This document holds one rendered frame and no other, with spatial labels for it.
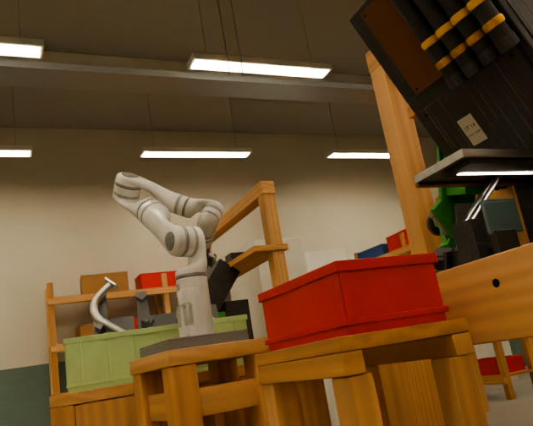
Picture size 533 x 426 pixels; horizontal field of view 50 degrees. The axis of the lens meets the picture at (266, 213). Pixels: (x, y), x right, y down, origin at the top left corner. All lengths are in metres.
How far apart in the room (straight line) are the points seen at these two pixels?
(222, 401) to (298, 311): 0.55
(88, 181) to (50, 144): 0.75
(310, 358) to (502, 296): 0.36
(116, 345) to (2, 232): 6.63
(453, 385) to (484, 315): 0.16
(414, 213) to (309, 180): 7.90
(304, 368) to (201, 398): 0.56
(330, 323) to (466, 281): 0.30
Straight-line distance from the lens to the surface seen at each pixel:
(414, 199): 2.21
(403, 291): 1.01
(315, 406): 1.84
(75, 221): 8.64
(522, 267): 1.06
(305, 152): 10.25
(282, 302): 1.12
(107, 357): 2.00
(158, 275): 8.08
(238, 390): 1.59
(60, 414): 1.92
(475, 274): 1.14
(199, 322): 1.66
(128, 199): 2.04
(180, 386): 1.50
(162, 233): 1.75
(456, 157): 1.24
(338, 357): 0.91
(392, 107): 2.32
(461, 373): 1.04
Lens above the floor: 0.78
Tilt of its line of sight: 15 degrees up
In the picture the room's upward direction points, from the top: 9 degrees counter-clockwise
